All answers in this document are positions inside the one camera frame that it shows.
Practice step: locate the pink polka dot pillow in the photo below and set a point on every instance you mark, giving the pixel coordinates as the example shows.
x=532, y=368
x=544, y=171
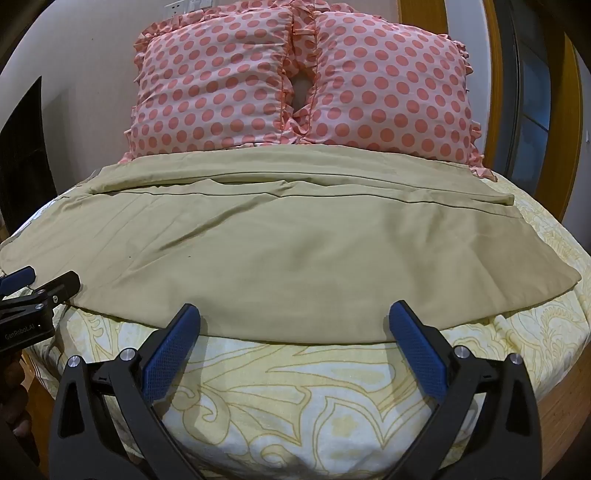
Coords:
x=392, y=87
x=210, y=87

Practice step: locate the yellow patterned bed sheet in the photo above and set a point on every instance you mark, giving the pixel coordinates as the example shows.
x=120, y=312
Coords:
x=295, y=406

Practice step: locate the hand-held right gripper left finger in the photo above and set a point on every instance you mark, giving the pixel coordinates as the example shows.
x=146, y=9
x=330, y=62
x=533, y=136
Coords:
x=170, y=357

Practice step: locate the wooden bed frame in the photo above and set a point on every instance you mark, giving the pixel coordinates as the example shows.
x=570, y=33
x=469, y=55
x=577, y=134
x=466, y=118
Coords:
x=565, y=415

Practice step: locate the dark glass pane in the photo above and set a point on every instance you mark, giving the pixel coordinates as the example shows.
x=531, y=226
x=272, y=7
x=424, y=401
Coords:
x=535, y=101

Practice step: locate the white wall socket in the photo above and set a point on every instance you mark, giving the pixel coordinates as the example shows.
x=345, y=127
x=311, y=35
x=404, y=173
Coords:
x=187, y=5

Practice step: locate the beige pants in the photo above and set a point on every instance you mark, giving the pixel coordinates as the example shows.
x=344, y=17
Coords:
x=295, y=258

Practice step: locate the wooden door frame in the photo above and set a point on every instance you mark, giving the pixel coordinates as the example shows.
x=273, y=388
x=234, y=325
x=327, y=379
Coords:
x=493, y=69

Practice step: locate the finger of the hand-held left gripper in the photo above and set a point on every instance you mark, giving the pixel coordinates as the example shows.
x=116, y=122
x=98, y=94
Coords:
x=57, y=287
x=19, y=278

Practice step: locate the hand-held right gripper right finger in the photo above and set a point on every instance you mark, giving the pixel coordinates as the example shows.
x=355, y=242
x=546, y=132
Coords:
x=418, y=344

